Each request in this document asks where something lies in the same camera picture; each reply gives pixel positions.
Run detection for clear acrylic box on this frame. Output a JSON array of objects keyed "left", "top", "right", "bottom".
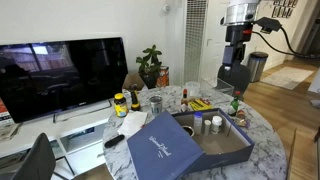
[{"left": 199, "top": 77, "right": 236, "bottom": 98}]

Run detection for small slim white bottle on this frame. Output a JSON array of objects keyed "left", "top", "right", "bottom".
[{"left": 203, "top": 119, "right": 212, "bottom": 136}]

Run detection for steel trash can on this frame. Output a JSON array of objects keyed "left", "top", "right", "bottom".
[{"left": 246, "top": 51, "right": 270, "bottom": 84}]

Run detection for white television stand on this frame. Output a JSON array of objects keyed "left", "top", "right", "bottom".
[{"left": 0, "top": 99, "right": 134, "bottom": 178}]

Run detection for red white printed card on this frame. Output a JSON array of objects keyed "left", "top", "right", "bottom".
[{"left": 0, "top": 97, "right": 13, "bottom": 126}]

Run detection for yellow capped vitamin bottle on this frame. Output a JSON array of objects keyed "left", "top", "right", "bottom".
[{"left": 113, "top": 92, "right": 130, "bottom": 118}]

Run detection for clear plastic cup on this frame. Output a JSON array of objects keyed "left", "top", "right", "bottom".
[{"left": 184, "top": 80, "right": 201, "bottom": 99}]

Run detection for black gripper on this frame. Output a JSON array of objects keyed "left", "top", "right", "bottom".
[{"left": 222, "top": 23, "right": 254, "bottom": 66}]

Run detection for red capped hot sauce bottle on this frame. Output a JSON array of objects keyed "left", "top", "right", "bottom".
[{"left": 180, "top": 88, "right": 190, "bottom": 114}]

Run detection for stack of papers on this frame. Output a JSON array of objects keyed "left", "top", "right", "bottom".
[{"left": 0, "top": 122, "right": 22, "bottom": 142}]

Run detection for white wall thermostat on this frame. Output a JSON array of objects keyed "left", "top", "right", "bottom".
[{"left": 161, "top": 3, "right": 171, "bottom": 15}]

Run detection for round dark tin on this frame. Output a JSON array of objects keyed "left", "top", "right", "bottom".
[{"left": 181, "top": 124, "right": 196, "bottom": 138}]

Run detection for dark wall photo frames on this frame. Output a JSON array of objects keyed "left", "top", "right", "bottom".
[{"left": 271, "top": 0, "right": 300, "bottom": 20}]

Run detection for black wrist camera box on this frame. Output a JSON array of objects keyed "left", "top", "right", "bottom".
[{"left": 254, "top": 16, "right": 283, "bottom": 34}]

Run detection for black camera cable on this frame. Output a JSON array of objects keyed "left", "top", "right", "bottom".
[
  {"left": 250, "top": 30, "right": 320, "bottom": 60},
  {"left": 279, "top": 27, "right": 320, "bottom": 58}
]

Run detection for black plant pot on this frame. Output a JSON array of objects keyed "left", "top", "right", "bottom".
[{"left": 138, "top": 71, "right": 161, "bottom": 90}]

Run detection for white medicine bottle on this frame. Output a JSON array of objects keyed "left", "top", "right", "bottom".
[{"left": 210, "top": 115, "right": 223, "bottom": 135}]

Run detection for orange snack bag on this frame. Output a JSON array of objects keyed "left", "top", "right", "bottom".
[{"left": 156, "top": 65, "right": 170, "bottom": 89}]

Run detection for yellow black packet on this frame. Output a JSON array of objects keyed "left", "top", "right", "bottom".
[{"left": 187, "top": 98, "right": 214, "bottom": 112}]

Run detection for green glass bottle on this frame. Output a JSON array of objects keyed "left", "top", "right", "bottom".
[{"left": 228, "top": 90, "right": 242, "bottom": 118}]

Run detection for beige floor rug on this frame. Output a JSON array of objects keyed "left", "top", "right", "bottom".
[{"left": 259, "top": 65, "right": 315, "bottom": 91}]

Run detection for white paper napkin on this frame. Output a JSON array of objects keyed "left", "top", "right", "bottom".
[{"left": 116, "top": 110, "right": 149, "bottom": 139}]

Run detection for green leafy houseplant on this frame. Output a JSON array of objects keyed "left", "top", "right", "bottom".
[{"left": 135, "top": 44, "right": 164, "bottom": 76}]

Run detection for blue cardboard box base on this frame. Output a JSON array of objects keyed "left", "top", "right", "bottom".
[{"left": 171, "top": 107, "right": 256, "bottom": 169}]

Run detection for blue box lid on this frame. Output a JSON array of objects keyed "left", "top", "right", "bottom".
[{"left": 126, "top": 110, "right": 205, "bottom": 180}]

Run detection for blue capped white bottle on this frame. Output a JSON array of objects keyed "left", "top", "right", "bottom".
[{"left": 193, "top": 111, "right": 204, "bottom": 136}]

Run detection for black remote control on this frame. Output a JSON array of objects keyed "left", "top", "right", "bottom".
[{"left": 103, "top": 133, "right": 126, "bottom": 149}]

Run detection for black flat screen television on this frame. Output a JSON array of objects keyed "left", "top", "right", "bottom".
[{"left": 0, "top": 36, "right": 130, "bottom": 125}]

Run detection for brown cardboard box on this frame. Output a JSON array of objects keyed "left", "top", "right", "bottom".
[{"left": 122, "top": 72, "right": 148, "bottom": 92}]

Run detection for clear glass cup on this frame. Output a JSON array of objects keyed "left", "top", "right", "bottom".
[{"left": 148, "top": 95, "right": 164, "bottom": 117}]

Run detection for white wall heater grille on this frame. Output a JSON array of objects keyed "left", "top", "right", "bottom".
[{"left": 183, "top": 0, "right": 209, "bottom": 85}]

